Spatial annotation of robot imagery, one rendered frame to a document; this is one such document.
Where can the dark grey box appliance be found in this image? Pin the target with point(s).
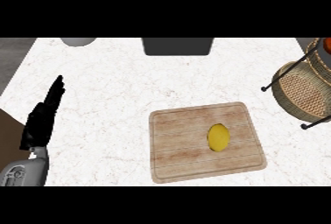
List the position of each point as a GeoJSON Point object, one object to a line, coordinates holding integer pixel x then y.
{"type": "Point", "coordinates": [177, 46]}

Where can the red round fruit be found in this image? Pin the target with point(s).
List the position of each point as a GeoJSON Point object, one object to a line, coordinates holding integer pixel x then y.
{"type": "Point", "coordinates": [326, 45]}

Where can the grey round bowl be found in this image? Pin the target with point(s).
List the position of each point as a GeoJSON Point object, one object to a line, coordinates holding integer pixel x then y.
{"type": "Point", "coordinates": [78, 41]}

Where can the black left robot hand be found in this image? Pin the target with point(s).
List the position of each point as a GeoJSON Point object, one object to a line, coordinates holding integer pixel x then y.
{"type": "Point", "coordinates": [40, 122]}

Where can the tiered wicker basket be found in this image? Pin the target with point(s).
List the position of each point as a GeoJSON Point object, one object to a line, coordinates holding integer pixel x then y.
{"type": "Point", "coordinates": [303, 90]}

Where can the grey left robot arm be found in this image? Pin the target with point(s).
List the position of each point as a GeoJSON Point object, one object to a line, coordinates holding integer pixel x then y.
{"type": "Point", "coordinates": [26, 170]}

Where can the wooden cutting board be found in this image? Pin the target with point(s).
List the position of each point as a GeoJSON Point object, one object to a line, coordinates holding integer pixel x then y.
{"type": "Point", "coordinates": [202, 141]}

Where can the yellow lemon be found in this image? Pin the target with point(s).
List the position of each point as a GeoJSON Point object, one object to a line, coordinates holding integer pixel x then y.
{"type": "Point", "coordinates": [218, 137]}

